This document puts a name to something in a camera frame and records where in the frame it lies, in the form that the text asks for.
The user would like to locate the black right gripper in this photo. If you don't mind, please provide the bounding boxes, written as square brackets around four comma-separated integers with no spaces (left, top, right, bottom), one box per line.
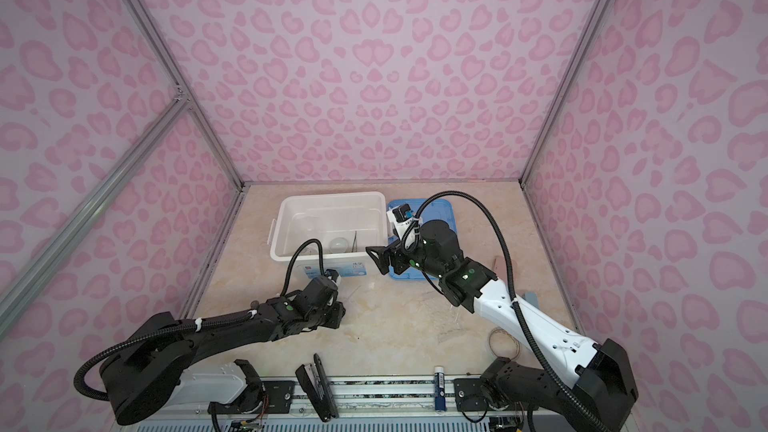
[364,228,447,280]

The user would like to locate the glass stirring rod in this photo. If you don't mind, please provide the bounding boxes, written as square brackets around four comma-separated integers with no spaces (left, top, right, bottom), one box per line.
[341,286,361,305]

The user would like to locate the white plastic storage bin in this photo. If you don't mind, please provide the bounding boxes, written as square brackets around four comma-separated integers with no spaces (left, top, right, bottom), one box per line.
[268,191,390,277]

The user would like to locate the clear acrylic test tube rack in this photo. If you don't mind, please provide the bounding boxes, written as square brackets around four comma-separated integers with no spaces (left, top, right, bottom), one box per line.
[429,296,466,344]

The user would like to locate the small white round dish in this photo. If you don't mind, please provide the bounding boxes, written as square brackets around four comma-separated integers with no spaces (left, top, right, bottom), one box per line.
[329,237,352,254]

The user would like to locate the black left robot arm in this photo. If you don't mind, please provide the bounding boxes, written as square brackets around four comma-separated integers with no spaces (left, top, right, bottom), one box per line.
[73,275,345,426]

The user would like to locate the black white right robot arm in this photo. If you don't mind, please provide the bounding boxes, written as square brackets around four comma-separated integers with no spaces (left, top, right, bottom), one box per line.
[366,220,638,431]

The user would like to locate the blue plastic bin lid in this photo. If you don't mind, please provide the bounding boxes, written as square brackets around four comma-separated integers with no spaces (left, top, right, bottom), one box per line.
[387,199,457,281]

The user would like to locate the black stapler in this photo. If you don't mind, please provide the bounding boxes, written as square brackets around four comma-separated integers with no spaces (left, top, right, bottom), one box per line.
[295,353,339,422]

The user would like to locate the pink case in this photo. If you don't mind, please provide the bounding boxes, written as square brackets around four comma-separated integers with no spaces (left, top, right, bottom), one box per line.
[493,256,507,283]

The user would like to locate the blue white marker pen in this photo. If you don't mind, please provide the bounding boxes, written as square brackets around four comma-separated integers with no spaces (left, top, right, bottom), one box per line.
[433,366,447,413]

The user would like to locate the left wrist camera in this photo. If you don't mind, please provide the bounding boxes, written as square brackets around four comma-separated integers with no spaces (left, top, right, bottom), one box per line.
[321,269,341,285]

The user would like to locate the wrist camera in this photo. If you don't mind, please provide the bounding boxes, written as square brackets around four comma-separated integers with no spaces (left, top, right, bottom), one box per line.
[321,269,341,285]
[387,202,414,239]

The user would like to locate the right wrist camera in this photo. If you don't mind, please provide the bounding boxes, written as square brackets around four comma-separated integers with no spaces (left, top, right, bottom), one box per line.
[387,202,414,239]

